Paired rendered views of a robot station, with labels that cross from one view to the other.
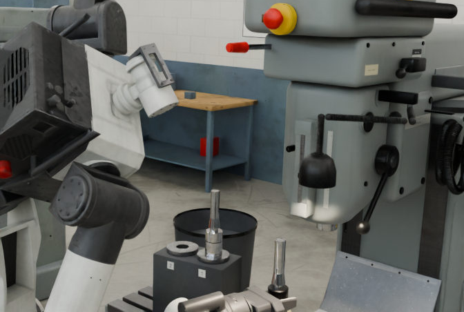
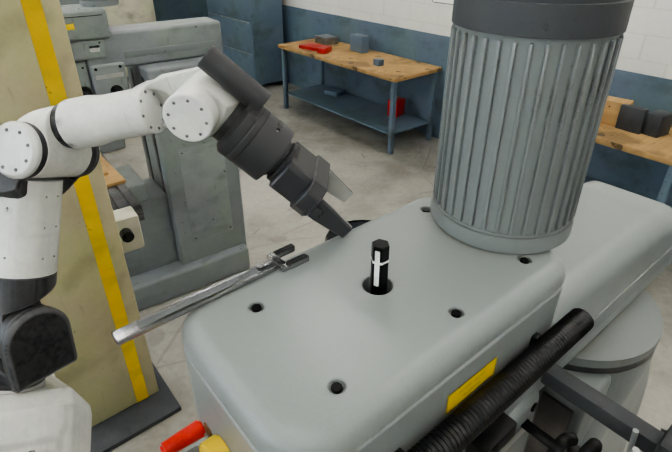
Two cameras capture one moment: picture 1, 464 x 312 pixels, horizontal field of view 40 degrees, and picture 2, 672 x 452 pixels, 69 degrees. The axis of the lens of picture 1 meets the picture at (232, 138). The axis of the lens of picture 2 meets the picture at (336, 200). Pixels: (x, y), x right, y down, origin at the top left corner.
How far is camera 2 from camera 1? 111 cm
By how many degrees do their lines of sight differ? 21
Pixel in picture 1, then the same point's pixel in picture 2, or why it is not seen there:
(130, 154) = not seen: outside the picture
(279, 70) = not seen: hidden behind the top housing
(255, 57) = (442, 24)
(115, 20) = (38, 339)
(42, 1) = not seen: outside the picture
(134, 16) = not seen: outside the picture
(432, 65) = not seen: hidden behind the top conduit
